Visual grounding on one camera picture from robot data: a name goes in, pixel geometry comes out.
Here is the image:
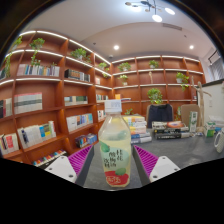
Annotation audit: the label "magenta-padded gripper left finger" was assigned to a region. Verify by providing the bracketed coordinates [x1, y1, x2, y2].
[44, 144, 96, 188]

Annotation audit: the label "grey curtain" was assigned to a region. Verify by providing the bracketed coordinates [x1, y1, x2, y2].
[209, 58, 224, 82]

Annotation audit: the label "dark office chair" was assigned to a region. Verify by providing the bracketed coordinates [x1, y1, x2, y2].
[146, 103, 174, 129]

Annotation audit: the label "branched ceiling lamp round bulbs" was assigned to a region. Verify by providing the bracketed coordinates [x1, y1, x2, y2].
[124, 0, 177, 24]

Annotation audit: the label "tan upholstered chair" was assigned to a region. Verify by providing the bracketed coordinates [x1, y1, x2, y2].
[180, 103, 201, 128]

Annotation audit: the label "yellow drink bottle white cap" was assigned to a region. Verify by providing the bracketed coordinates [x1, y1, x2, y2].
[97, 99, 133, 188]

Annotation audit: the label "green white box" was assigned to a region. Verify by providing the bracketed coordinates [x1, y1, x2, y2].
[203, 121, 218, 138]

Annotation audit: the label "wooden shelf unit with books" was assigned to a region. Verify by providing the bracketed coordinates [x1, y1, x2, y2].
[0, 29, 205, 168]

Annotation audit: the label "ceiling air vent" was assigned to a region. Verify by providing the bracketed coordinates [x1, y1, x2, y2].
[162, 22, 184, 32]

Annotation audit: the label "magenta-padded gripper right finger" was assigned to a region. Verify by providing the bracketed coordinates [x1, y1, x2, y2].
[132, 144, 183, 187]

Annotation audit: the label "white mug grey triangle pattern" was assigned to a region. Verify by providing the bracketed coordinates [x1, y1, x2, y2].
[213, 128, 224, 154]

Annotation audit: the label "dark book stack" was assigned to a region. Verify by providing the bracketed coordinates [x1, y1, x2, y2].
[151, 120, 191, 140]

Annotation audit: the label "colourful book stack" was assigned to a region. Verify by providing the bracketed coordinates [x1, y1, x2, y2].
[122, 114, 153, 145]

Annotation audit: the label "black track light rail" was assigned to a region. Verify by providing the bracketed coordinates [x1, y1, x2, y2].
[207, 49, 224, 66]

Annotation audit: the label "tall green white carton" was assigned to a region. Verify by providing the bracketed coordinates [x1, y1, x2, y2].
[188, 110, 199, 133]

